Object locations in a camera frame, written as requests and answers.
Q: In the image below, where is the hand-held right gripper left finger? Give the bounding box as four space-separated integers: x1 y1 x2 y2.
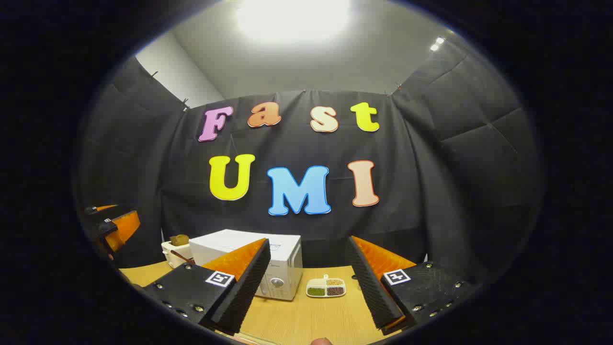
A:
143 238 271 334

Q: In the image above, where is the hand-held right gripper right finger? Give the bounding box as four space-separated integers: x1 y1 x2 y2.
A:
347 236 472 336

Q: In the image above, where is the white microwave oven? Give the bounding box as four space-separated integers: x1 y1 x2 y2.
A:
189 229 303 301

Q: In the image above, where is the divided white dish of beans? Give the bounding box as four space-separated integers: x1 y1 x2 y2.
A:
306 275 346 298

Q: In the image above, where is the white toaster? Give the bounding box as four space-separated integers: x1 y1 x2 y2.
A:
161 240 195 269

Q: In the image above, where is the ceiling light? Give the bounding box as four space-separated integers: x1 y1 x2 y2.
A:
235 0 352 41

